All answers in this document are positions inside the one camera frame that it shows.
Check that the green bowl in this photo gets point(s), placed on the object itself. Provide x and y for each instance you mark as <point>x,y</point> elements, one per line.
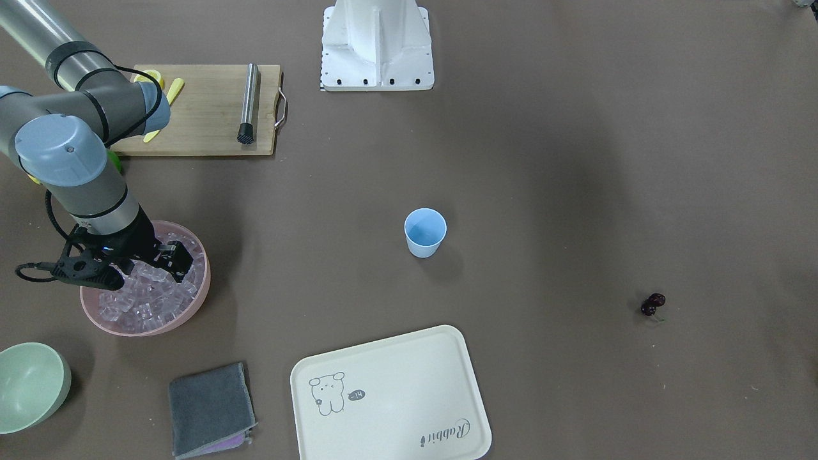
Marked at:
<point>35,381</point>

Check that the grey folded cloth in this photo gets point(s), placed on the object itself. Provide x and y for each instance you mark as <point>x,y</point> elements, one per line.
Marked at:
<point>210,411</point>

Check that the yellow plastic knife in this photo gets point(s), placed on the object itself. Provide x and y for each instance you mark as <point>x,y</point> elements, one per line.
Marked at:
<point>172,94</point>

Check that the pink bowl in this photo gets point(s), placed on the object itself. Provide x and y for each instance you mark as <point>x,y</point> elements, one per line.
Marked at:
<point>192,300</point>

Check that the wooden cutting board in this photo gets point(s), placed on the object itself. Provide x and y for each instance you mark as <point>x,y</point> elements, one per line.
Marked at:
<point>205,117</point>

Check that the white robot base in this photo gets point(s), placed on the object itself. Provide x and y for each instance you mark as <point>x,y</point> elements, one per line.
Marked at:
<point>376,46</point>

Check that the green lime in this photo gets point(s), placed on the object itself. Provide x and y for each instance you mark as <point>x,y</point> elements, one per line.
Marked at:
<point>114,158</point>

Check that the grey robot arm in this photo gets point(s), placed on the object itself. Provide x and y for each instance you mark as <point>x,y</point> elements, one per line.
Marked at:
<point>62,140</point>

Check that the lemon slice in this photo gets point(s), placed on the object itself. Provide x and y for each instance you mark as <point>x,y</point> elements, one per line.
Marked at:
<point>150,75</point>

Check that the dark red cherry pair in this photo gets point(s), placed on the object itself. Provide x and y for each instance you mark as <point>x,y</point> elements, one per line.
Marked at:
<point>651,304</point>

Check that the light blue plastic cup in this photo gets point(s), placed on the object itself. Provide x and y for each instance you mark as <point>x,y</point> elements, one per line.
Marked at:
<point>424,229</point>

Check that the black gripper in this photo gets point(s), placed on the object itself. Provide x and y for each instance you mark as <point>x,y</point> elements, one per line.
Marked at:
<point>135,241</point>

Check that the cream rabbit tray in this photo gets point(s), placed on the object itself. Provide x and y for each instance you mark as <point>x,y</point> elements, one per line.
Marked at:
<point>414,396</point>

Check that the steel muddler rod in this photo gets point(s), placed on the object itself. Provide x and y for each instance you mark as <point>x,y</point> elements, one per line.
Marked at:
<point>246,133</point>

